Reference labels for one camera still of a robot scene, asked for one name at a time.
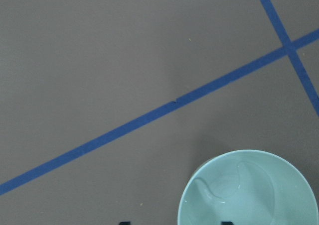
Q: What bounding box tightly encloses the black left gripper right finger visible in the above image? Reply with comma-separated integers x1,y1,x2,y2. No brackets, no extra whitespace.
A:
220,221,234,225

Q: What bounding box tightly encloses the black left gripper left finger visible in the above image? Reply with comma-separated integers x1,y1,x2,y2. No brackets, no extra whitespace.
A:
119,221,131,225

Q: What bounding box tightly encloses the mint green bowl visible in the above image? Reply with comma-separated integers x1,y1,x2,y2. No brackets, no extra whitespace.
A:
177,150,319,225

